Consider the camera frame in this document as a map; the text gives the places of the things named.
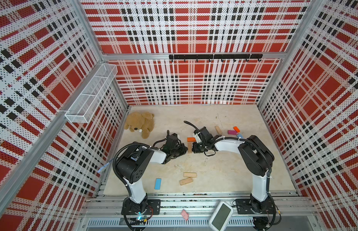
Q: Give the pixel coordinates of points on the light blue front block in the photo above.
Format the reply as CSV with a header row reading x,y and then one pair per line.
x,y
158,184

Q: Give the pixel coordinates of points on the white wire mesh basket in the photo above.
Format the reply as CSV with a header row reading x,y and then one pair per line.
x,y
84,107

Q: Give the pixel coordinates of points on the red-orange building block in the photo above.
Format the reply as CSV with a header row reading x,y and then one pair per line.
x,y
236,129

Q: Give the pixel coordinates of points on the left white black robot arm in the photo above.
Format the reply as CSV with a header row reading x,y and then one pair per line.
x,y
132,160

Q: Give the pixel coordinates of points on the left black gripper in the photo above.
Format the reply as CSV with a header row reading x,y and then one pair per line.
x,y
183,149

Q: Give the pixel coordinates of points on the pink block on rail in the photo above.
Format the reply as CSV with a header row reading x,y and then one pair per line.
x,y
185,215

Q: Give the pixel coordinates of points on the white tablet device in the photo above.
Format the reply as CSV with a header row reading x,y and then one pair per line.
x,y
221,216

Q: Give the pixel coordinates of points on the brown teddy bear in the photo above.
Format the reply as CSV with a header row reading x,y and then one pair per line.
x,y
140,122

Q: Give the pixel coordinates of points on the wooden block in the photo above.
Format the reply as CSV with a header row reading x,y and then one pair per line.
x,y
218,130
186,181
190,175
189,147

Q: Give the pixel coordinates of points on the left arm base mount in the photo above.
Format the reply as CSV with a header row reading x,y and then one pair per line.
x,y
136,215

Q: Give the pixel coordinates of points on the blue toy with cord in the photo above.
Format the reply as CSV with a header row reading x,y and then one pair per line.
x,y
103,168

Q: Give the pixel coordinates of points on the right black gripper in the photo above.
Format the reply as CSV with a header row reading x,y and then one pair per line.
x,y
194,146

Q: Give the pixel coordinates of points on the magenta building block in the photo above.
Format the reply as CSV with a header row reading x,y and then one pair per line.
x,y
232,132

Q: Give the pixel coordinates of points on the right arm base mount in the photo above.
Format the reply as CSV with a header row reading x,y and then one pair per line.
x,y
269,213

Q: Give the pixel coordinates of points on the orange building block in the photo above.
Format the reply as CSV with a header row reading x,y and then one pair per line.
x,y
191,139

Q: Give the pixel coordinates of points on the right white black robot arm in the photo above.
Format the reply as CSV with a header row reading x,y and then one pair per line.
x,y
256,156

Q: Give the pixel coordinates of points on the black hook rail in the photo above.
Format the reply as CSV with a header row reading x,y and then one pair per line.
x,y
215,56

